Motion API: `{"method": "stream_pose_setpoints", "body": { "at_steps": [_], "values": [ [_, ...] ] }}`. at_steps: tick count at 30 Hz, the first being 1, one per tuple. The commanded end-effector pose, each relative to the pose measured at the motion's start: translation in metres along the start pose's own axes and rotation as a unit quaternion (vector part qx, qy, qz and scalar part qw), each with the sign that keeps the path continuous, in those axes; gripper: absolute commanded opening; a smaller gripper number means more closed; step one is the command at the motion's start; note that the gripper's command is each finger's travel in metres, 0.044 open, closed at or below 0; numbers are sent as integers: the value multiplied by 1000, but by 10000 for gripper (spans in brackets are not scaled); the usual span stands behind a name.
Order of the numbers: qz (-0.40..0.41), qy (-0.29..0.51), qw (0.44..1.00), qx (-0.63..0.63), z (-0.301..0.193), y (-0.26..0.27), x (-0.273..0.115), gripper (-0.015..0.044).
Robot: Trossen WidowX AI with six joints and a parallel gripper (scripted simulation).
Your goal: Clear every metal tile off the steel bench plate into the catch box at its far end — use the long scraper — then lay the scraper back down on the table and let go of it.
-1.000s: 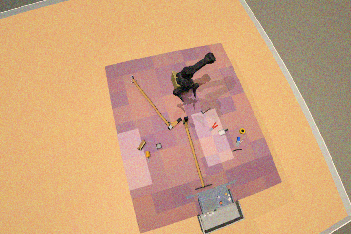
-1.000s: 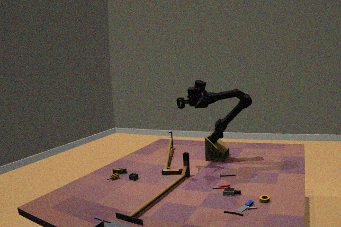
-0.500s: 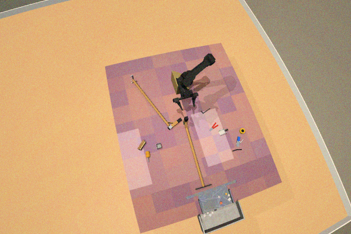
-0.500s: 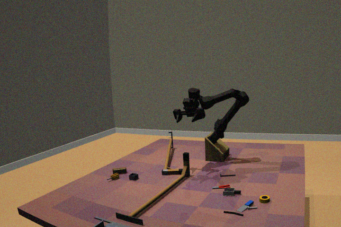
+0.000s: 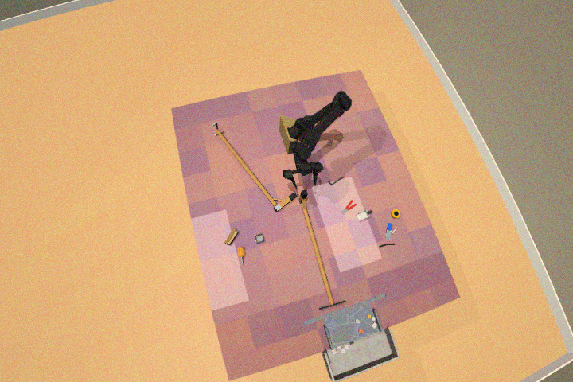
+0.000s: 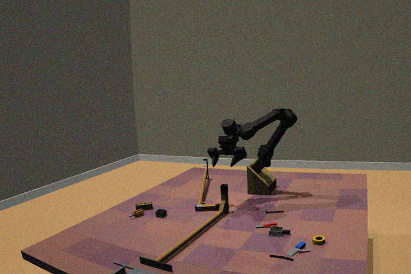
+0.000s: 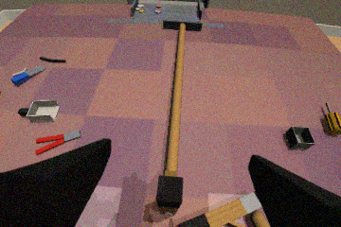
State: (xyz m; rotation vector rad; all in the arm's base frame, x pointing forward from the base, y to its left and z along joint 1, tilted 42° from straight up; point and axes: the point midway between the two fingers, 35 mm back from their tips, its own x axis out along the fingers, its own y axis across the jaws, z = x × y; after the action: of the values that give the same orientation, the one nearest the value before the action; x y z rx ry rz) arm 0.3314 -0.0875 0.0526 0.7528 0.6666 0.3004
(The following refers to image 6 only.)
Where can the yellow roll of tape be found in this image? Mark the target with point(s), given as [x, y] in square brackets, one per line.
[318, 240]

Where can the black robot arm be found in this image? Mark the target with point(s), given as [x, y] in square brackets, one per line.
[247, 130]

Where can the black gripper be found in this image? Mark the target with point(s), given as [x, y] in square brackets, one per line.
[239, 153]

